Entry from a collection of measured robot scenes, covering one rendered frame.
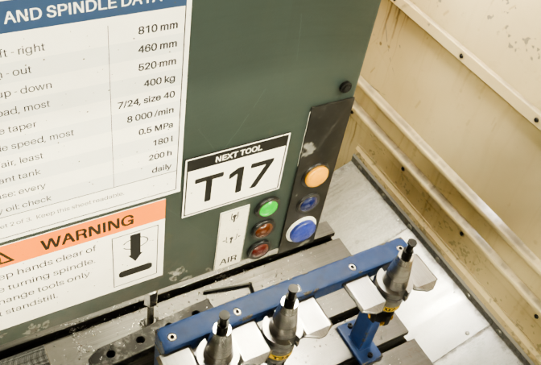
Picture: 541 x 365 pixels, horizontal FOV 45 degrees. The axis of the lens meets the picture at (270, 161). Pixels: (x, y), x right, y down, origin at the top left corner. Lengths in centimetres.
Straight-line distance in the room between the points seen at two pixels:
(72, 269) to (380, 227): 127
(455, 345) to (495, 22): 73
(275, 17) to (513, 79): 95
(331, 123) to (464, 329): 111
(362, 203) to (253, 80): 132
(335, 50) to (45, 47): 23
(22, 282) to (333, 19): 32
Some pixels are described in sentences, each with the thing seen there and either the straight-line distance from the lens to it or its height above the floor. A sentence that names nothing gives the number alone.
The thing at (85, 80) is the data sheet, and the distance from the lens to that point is 44.
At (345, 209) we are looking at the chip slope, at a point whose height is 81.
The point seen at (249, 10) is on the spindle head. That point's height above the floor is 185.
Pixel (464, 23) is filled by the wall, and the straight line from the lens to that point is 144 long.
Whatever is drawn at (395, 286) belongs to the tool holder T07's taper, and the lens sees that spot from 111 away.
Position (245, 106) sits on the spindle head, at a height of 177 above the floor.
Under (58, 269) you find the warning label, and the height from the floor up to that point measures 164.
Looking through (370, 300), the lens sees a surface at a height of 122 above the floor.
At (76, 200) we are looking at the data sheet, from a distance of 51.
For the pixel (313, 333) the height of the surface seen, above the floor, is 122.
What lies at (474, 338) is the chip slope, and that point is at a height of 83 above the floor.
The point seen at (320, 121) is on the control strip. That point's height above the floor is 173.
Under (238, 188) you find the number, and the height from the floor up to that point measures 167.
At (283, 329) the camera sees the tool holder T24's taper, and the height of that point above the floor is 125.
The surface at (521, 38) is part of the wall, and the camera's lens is 135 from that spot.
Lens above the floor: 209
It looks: 43 degrees down
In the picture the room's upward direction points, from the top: 11 degrees clockwise
